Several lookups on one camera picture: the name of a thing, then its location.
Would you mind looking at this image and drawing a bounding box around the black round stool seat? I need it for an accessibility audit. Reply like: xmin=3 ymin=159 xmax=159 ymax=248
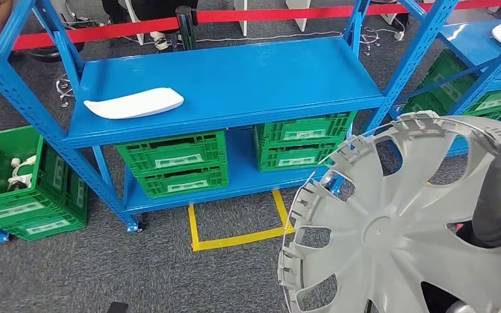
xmin=25 ymin=40 xmax=86 ymax=63

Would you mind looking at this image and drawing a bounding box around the chrome stool base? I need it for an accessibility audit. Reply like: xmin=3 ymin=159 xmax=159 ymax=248
xmin=55 ymin=73 xmax=76 ymax=109
xmin=359 ymin=25 xmax=381 ymax=56

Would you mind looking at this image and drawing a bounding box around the white slanted leg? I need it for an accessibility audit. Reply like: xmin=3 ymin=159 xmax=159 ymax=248
xmin=123 ymin=0 xmax=145 ymax=46

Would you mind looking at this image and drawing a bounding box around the green folded plastic crate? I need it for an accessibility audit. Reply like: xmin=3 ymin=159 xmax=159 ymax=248
xmin=115 ymin=130 xmax=228 ymax=177
xmin=136 ymin=163 xmax=230 ymax=200
xmin=254 ymin=140 xmax=342 ymax=173
xmin=252 ymin=111 xmax=357 ymax=150

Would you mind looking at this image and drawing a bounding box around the green open plastic crate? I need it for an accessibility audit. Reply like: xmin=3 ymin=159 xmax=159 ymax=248
xmin=0 ymin=125 xmax=89 ymax=242

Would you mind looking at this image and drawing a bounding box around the black stanchion post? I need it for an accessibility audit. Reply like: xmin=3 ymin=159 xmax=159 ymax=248
xmin=175 ymin=5 xmax=198 ymax=52

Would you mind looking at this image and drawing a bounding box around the white table leg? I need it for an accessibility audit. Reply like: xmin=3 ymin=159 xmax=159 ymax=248
xmin=284 ymin=0 xmax=312 ymax=33
xmin=234 ymin=0 xmax=248 ymax=37

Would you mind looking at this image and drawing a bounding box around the white floor cable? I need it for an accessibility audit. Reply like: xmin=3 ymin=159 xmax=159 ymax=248
xmin=196 ymin=30 xmax=346 ymax=44

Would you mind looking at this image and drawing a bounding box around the yellow floor tape outline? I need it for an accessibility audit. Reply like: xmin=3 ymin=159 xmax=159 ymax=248
xmin=187 ymin=189 xmax=296 ymax=252

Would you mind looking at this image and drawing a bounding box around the grey plastic wheel cover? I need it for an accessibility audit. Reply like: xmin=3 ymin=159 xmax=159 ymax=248
xmin=277 ymin=110 xmax=501 ymax=313

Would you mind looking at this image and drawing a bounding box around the white plastic part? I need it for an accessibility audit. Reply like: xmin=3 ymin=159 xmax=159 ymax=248
xmin=7 ymin=155 xmax=37 ymax=192

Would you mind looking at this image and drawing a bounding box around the red barrier belt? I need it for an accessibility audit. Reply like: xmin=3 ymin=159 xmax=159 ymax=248
xmin=0 ymin=17 xmax=179 ymax=52
xmin=195 ymin=0 xmax=501 ymax=25

